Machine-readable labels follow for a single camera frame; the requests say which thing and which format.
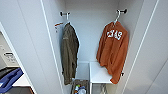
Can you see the white wardrobe carcass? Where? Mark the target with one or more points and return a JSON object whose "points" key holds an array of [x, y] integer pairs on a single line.
{"points": [[88, 33]]}

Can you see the grey storage bin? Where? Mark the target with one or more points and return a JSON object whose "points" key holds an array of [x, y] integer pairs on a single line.
{"points": [[104, 89]]}

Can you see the dark green jacket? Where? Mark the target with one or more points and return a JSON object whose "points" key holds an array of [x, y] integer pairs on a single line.
{"points": [[69, 50]]}

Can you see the orange printed hoodie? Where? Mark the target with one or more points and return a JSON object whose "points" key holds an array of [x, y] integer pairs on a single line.
{"points": [[113, 50]]}

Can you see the orange label sticker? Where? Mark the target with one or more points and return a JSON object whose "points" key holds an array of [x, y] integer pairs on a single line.
{"points": [[58, 24]]}

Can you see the white wardrobe door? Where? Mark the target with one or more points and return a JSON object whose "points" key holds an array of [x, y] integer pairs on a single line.
{"points": [[30, 43], [146, 50]]}

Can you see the white clothes hanger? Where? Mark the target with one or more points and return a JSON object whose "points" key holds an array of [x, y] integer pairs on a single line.
{"points": [[116, 18], [67, 18]]}

